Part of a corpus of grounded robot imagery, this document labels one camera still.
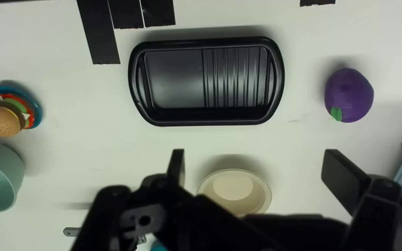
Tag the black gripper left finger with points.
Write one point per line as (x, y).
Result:
(177, 168)

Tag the toy burger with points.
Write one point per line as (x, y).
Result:
(1, 120)

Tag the cream white bowl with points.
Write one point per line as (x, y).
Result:
(234, 190)

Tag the long black tape strip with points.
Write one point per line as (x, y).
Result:
(100, 33)

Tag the purple toy with green spot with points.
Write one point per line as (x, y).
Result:
(350, 95)

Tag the black ribbed tray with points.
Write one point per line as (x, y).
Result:
(206, 81)

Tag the short black tape strip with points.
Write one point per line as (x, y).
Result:
(160, 12)
(318, 2)
(126, 13)

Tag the small blue plate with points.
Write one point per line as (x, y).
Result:
(32, 105)

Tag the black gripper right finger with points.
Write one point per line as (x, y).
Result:
(346, 182)

